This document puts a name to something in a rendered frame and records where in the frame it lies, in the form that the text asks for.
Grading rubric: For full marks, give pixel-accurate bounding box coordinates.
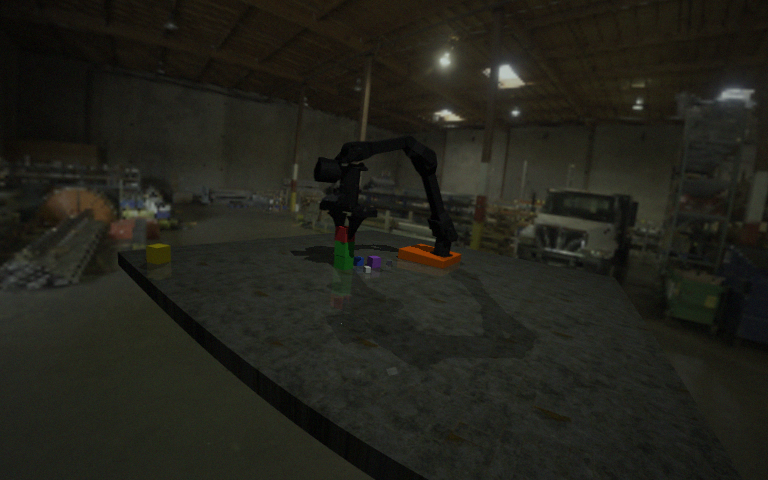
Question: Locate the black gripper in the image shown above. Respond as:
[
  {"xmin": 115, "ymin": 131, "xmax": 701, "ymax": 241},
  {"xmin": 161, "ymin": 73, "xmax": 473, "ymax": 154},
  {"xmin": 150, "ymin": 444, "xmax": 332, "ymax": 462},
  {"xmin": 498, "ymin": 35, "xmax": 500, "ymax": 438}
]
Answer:
[{"xmin": 328, "ymin": 184, "xmax": 378, "ymax": 239}]

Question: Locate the yellow cube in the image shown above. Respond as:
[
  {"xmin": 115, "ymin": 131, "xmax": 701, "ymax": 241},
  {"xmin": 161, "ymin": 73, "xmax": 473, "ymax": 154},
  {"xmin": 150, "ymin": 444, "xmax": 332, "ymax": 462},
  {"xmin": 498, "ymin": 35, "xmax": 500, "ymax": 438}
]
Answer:
[{"xmin": 146, "ymin": 244, "xmax": 171, "ymax": 265}]

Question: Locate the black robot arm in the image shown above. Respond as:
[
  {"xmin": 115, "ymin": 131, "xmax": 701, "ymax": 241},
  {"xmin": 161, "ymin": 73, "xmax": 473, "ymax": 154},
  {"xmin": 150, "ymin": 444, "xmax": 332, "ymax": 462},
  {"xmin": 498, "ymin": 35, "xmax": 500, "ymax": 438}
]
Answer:
[{"xmin": 314, "ymin": 135, "xmax": 458, "ymax": 258}]

